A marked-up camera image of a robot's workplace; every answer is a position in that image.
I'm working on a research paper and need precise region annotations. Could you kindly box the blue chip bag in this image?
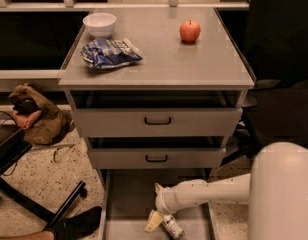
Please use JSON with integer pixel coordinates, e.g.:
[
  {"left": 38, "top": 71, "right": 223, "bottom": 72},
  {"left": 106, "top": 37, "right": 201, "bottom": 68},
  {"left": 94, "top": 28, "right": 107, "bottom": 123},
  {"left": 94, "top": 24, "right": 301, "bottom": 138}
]
[{"left": 80, "top": 38, "right": 143, "bottom": 70}]

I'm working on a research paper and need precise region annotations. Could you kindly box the black chair left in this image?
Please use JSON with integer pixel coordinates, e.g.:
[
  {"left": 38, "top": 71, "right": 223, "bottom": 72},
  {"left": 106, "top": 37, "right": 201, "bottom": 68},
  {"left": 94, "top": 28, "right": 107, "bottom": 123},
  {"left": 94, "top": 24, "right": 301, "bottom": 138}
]
[{"left": 0, "top": 110, "right": 88, "bottom": 233}]

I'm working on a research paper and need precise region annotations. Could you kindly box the black office chair right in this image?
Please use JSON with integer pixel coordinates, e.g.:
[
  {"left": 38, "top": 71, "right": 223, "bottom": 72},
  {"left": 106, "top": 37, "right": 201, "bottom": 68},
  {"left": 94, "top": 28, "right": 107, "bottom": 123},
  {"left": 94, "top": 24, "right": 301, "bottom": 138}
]
[{"left": 220, "top": 0, "right": 308, "bottom": 164}]

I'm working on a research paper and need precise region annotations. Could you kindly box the brown backpack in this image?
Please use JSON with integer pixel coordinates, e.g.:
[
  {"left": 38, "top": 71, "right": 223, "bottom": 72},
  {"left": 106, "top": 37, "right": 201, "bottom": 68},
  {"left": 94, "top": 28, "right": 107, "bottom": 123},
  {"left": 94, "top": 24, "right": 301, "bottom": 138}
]
[{"left": 8, "top": 84, "right": 70, "bottom": 145}]

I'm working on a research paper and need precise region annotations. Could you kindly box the grey drawer cabinet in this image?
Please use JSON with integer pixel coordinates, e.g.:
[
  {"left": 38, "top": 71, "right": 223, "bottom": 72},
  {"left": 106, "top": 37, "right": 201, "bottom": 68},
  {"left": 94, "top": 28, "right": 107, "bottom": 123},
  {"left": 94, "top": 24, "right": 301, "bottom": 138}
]
[{"left": 57, "top": 6, "right": 256, "bottom": 178}]

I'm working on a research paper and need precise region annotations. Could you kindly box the bottom drawer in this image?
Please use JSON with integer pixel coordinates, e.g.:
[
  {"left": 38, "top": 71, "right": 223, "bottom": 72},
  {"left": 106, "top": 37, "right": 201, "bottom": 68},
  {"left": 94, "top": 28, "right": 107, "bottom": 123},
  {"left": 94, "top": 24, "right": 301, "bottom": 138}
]
[{"left": 97, "top": 169, "right": 216, "bottom": 240}]

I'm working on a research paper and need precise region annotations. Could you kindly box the white ceramic bowl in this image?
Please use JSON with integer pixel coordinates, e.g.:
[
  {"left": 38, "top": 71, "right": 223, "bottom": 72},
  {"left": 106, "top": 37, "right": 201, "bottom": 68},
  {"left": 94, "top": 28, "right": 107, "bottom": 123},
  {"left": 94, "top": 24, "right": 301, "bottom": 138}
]
[{"left": 83, "top": 13, "right": 116, "bottom": 38}]

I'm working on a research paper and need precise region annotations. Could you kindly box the black top drawer handle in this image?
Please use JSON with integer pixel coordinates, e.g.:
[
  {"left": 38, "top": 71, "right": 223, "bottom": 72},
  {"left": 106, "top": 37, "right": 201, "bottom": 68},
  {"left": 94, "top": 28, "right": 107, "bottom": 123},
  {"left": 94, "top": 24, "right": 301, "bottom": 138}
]
[{"left": 144, "top": 117, "right": 172, "bottom": 126}]

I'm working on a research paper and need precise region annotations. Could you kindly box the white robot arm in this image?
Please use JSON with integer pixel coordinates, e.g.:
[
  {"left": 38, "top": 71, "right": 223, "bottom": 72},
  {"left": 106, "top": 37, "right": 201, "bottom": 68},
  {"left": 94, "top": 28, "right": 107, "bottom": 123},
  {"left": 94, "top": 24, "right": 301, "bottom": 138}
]
[{"left": 145, "top": 142, "right": 308, "bottom": 240}]

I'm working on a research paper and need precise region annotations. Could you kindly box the drawer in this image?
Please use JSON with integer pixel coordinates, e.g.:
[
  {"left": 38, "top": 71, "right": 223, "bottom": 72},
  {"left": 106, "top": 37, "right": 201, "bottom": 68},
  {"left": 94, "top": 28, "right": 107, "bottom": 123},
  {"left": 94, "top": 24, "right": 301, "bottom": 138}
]
[
  {"left": 70, "top": 102, "right": 242, "bottom": 137},
  {"left": 97, "top": 169, "right": 216, "bottom": 240},
  {"left": 88, "top": 137, "right": 226, "bottom": 169}
]

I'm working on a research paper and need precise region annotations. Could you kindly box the top drawer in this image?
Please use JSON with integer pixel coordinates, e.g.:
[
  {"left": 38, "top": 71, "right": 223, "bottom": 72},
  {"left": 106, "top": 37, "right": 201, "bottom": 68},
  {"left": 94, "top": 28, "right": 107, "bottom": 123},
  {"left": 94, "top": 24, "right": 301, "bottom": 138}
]
[{"left": 70, "top": 102, "right": 242, "bottom": 137}]

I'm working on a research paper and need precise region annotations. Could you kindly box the black sock foot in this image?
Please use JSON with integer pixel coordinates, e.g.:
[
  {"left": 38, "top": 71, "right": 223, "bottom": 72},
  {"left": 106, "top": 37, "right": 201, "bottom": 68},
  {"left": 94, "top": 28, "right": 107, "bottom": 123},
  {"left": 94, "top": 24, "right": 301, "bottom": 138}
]
[{"left": 48, "top": 206, "right": 102, "bottom": 240}]

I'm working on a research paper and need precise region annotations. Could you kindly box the black middle drawer handle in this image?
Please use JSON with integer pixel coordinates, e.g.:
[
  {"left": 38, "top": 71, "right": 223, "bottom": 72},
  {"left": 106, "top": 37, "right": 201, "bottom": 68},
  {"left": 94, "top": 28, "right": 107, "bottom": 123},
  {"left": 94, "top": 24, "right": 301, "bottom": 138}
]
[{"left": 145, "top": 155, "right": 168, "bottom": 163}]

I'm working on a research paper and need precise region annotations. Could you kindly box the black drawer handle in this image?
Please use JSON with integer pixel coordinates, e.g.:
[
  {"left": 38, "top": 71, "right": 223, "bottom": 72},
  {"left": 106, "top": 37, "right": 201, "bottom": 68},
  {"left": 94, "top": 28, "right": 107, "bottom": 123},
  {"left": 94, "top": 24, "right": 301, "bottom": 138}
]
[
  {"left": 145, "top": 155, "right": 168, "bottom": 163},
  {"left": 144, "top": 117, "right": 172, "bottom": 126}
]

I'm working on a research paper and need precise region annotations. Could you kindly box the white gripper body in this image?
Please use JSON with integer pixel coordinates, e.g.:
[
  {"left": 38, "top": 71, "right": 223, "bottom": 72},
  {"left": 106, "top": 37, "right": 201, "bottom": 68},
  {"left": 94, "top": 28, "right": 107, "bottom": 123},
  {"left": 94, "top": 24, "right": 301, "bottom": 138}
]
[{"left": 155, "top": 187, "right": 179, "bottom": 215}]

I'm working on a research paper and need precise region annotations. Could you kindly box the red apple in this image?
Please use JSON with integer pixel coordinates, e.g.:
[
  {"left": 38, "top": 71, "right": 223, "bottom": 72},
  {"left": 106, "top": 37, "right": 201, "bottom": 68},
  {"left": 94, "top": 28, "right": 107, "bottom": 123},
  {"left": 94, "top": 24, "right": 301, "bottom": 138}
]
[{"left": 179, "top": 20, "right": 201, "bottom": 43}]

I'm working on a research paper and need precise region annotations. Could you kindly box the middle drawer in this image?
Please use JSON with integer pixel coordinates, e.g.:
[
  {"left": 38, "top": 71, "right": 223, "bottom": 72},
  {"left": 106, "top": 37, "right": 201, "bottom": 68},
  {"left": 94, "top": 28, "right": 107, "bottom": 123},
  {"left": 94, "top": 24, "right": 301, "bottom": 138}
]
[{"left": 88, "top": 137, "right": 226, "bottom": 169}]

